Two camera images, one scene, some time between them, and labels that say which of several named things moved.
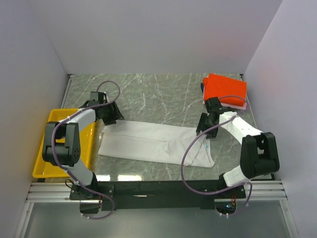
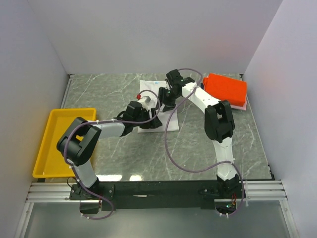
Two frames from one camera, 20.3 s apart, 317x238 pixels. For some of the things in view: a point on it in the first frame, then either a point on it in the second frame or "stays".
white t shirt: [155, 143] -> [150, 95]
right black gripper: [201, 126] -> [168, 104]
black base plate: [118, 196] stays
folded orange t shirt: [228, 90] stays
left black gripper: [115, 115] -> [153, 124]
